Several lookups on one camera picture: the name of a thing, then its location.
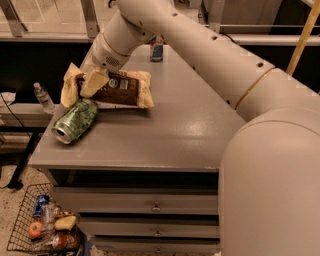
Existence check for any bottom drawer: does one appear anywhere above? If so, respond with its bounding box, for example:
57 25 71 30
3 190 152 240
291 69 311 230
93 238 220 254

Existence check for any wire basket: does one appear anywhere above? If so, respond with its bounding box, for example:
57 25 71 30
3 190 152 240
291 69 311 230
7 183 84 256

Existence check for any dark side table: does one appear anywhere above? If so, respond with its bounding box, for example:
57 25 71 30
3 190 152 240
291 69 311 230
0 103 53 190

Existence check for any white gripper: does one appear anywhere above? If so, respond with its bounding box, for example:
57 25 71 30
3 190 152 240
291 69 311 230
80 32 129 98

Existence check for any blue can in basket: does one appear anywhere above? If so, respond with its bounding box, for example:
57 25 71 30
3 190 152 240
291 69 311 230
33 194 50 217

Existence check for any yellow sponge in basket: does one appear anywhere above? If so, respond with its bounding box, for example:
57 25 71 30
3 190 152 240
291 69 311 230
54 216 76 231

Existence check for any clear plastic water bottle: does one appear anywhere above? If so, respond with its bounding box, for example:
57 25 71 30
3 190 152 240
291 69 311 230
33 82 55 114

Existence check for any wooden easel frame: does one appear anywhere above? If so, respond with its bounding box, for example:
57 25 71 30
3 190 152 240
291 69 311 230
286 0 320 75

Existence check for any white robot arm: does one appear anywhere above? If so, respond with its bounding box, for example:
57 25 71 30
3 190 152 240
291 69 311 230
90 0 320 256

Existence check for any drawer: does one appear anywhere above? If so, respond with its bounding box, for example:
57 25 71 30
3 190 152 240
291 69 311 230
51 187 218 215
93 238 220 254
79 217 220 238

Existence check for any blue energy drink can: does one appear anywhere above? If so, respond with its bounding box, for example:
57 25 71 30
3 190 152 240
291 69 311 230
150 35 163 62

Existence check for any grey drawer cabinet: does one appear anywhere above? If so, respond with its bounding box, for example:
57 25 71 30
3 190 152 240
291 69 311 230
30 46 245 247

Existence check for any brown chip bag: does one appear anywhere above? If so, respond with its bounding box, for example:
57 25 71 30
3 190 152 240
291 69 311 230
60 63 154 109

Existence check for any green soda can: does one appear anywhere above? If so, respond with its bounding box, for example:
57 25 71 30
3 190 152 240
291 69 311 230
52 98 98 144

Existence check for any red apple in basket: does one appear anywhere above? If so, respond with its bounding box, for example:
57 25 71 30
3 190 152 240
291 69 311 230
28 221 42 239

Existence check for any middle drawer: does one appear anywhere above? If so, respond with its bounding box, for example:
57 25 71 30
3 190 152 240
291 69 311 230
79 217 220 238

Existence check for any red snack bag in basket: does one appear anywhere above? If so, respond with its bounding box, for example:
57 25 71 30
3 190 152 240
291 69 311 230
52 233 80 250

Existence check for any top drawer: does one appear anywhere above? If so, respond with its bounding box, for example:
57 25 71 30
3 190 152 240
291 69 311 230
51 187 218 215

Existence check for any clear bottle in basket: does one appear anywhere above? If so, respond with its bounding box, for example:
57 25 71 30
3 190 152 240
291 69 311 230
41 203 55 233

